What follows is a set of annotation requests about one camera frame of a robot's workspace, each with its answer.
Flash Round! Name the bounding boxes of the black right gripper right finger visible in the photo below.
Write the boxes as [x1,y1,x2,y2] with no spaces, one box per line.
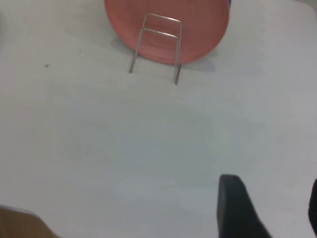
[308,178,317,237]

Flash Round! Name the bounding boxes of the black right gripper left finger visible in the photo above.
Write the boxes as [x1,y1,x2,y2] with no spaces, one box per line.
[216,174,273,238]

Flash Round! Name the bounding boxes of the pink round plate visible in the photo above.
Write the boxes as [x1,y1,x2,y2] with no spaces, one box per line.
[104,0,231,65]

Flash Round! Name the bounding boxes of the silver wire plate rack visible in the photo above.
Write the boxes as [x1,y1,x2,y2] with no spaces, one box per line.
[128,12,183,85]

